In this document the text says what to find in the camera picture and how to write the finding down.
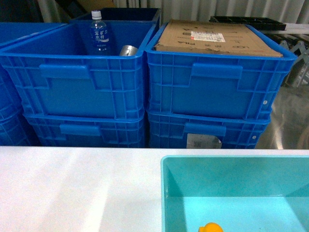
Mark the brown cardboard box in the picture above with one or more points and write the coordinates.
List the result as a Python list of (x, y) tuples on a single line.
[(213, 38)]

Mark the lower right blue crate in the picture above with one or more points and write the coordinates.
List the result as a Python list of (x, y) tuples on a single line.
[(185, 131)]

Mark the blue crate with cardboard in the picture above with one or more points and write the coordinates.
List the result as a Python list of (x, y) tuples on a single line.
[(225, 86)]

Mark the silver metal can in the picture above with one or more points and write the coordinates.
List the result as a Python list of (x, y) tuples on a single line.
[(128, 50)]

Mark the clear water bottle blue label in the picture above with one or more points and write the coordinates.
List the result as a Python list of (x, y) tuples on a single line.
[(99, 34)]

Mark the blue crate with bottle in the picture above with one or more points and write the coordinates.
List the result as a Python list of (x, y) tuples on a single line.
[(59, 73)]

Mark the dark blue rear crate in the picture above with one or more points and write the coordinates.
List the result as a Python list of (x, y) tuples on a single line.
[(148, 15)]

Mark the teal plastic bin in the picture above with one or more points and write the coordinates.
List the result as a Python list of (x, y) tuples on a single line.
[(239, 193)]

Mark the orange toy piece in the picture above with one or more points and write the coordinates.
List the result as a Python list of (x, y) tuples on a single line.
[(211, 227)]

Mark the far left lower blue crate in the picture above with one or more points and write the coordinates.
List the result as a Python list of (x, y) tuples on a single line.
[(16, 131)]

